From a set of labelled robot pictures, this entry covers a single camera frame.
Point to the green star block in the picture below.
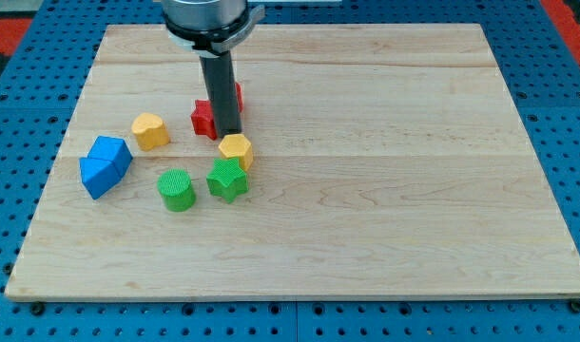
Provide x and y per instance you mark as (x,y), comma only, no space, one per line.
(227,179)

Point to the blue cube block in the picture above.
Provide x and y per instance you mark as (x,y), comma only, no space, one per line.
(114,150)

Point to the yellow heart block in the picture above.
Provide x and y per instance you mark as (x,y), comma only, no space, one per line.
(150,131)

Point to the blue triangle block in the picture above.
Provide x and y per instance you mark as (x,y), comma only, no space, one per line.
(98,176)

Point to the wooden board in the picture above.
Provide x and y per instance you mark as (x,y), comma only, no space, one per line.
(390,163)

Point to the red star block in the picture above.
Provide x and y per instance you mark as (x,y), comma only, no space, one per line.
(203,120)

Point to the yellow hexagon block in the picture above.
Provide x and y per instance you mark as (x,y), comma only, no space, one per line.
(237,146)

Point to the green cylinder block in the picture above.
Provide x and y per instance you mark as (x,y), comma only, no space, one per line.
(175,188)

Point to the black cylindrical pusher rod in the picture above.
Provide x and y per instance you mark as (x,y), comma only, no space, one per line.
(221,90)

